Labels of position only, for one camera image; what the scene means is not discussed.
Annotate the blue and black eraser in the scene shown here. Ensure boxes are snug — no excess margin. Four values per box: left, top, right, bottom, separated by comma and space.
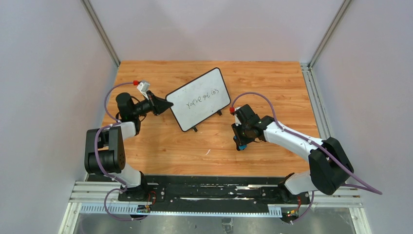
237, 136, 249, 150

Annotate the white whiteboard with black frame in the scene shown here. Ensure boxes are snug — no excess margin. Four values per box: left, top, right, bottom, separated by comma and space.
166, 67, 231, 132

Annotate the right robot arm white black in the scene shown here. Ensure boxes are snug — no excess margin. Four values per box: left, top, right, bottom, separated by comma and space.
230, 104, 354, 196

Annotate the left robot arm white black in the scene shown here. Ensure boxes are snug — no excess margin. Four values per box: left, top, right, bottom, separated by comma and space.
84, 91, 173, 201

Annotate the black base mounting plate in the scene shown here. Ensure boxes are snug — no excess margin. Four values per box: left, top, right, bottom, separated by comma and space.
89, 175, 312, 220

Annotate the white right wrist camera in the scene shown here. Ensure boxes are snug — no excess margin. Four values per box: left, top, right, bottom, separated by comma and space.
234, 107, 242, 126

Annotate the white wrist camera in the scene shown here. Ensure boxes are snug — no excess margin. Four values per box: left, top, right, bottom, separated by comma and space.
137, 80, 150, 99
234, 107, 242, 126

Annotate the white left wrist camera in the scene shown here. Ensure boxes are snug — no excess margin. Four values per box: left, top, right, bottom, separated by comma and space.
137, 80, 150, 99

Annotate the right aluminium table rail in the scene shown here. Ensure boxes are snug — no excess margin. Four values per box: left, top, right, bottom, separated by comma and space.
300, 63, 331, 139

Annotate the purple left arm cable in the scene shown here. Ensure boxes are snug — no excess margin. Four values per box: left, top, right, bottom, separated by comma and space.
94, 80, 149, 222

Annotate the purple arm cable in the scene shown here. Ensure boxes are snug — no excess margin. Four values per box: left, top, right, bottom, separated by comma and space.
94, 80, 149, 222
229, 92, 383, 195

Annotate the aluminium front rail frame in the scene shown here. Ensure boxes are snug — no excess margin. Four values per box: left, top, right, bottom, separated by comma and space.
58, 181, 372, 234

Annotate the left aluminium corner post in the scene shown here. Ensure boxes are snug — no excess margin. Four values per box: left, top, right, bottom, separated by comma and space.
80, 0, 121, 68

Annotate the aluminium corner post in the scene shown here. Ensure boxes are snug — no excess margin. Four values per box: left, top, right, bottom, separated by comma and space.
80, 0, 121, 68
308, 0, 353, 70

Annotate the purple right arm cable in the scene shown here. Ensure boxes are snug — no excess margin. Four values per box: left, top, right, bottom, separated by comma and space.
229, 92, 383, 195

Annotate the right aluminium corner post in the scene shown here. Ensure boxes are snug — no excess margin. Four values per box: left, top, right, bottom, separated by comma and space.
308, 0, 353, 70

